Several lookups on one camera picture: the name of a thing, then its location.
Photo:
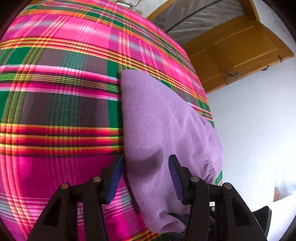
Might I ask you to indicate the pink plaid bed sheet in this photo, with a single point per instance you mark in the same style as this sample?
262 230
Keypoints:
61 116

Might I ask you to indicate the grey door curtain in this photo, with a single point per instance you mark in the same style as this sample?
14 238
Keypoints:
185 20

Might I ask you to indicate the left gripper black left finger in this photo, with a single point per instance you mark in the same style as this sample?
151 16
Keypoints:
59 218

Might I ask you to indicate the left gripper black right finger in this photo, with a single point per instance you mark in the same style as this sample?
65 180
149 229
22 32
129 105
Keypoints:
216 212

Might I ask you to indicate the wooden door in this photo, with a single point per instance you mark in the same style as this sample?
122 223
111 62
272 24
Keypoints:
233 50

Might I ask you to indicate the purple fleece garment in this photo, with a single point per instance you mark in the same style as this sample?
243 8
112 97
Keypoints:
158 123

